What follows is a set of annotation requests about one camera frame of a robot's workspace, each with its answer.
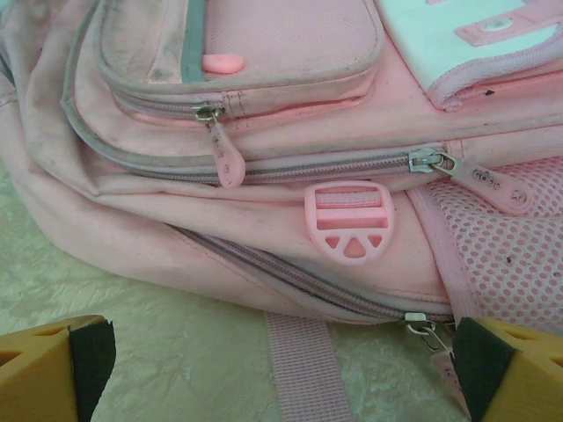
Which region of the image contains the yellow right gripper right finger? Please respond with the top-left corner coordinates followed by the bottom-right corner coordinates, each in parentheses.
top-left (452, 316), bottom-right (563, 422)

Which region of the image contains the pink student backpack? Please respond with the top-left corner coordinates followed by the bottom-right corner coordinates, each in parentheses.
top-left (0, 0), bottom-right (563, 422)

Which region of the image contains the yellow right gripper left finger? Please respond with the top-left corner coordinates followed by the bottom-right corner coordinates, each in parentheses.
top-left (0, 314), bottom-right (117, 422)

